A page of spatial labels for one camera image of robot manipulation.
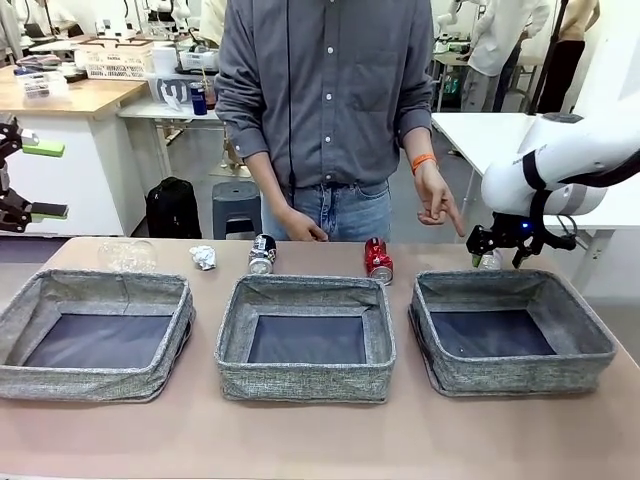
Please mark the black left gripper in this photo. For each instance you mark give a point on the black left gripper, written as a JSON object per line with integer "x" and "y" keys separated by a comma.
{"x": 2, "y": 177}

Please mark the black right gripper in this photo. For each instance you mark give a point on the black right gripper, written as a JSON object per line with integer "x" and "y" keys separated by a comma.
{"x": 515, "y": 230}

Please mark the crushed clear plastic bottle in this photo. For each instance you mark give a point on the crushed clear plastic bottle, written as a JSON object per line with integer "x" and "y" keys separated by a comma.
{"x": 127, "y": 256}

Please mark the white paper ball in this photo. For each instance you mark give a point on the white paper ball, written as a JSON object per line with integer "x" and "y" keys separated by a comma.
{"x": 204, "y": 257}

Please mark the crushed black drink can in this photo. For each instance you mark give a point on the crushed black drink can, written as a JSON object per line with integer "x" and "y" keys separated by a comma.
{"x": 262, "y": 255}

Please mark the person's right forearm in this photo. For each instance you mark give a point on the person's right forearm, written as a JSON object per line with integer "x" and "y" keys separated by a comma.
{"x": 265, "y": 180}

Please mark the person's left forearm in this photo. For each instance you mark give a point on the person's left forearm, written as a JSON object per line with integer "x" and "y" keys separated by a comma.
{"x": 417, "y": 145}

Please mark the person's left hand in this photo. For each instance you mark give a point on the person's left hand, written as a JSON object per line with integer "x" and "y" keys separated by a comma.
{"x": 437, "y": 197}

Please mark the person's right hand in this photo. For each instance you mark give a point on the person's right hand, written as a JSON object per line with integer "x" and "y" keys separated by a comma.
{"x": 297, "y": 225}

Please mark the clear plastic storage box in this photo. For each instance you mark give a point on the clear plastic storage box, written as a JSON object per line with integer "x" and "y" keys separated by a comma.
{"x": 42, "y": 85}

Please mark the large white table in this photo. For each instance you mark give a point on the large white table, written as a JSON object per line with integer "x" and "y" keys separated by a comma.
{"x": 480, "y": 135}

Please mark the orange wrist band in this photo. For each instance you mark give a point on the orange wrist band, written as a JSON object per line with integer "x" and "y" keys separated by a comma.
{"x": 424, "y": 161}

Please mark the crushed red drink can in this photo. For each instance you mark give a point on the crushed red drink can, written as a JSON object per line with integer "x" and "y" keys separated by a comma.
{"x": 379, "y": 260}

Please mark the black backpack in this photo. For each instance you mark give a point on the black backpack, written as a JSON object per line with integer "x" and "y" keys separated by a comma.
{"x": 172, "y": 210}

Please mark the grey fabric basket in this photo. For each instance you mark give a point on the grey fabric basket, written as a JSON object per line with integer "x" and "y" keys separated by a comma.
{"x": 300, "y": 382}
{"x": 75, "y": 382}
{"x": 525, "y": 375}

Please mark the narrow white table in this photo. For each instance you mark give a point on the narrow white table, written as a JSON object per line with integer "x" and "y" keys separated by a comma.
{"x": 165, "y": 112}

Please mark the white slatted plastic crate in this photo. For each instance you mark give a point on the white slatted plastic crate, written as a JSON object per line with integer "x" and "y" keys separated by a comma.
{"x": 117, "y": 62}

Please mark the white cylindrical container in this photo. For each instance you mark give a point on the white cylindrical container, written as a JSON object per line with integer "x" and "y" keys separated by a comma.
{"x": 163, "y": 60}

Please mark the dark blue drink can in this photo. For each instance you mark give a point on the dark blue drink can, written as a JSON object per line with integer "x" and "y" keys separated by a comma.
{"x": 198, "y": 100}

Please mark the background desk with green items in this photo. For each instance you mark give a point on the background desk with green items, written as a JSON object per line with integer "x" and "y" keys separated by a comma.
{"x": 450, "y": 75}

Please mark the dark glass with straw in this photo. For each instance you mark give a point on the dark glass with straw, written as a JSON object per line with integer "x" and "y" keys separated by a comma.
{"x": 210, "y": 95}

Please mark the grey plastic stool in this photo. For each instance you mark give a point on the grey plastic stool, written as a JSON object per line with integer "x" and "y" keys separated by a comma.
{"x": 235, "y": 205}

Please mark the background person in black trousers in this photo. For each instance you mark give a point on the background person in black trousers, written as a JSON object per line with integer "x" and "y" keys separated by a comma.
{"x": 570, "y": 70}

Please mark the black tripod pole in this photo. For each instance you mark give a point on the black tripod pole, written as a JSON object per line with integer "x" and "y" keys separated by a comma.
{"x": 547, "y": 55}

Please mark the background person in white shirt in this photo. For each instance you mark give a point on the background person in white shirt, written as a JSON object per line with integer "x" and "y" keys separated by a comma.
{"x": 500, "y": 40}

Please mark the person in grey shirt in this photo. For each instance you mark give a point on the person in grey shirt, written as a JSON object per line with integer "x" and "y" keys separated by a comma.
{"x": 325, "y": 100}

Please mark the background white robot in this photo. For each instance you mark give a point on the background white robot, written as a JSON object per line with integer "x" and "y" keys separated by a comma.
{"x": 452, "y": 12}

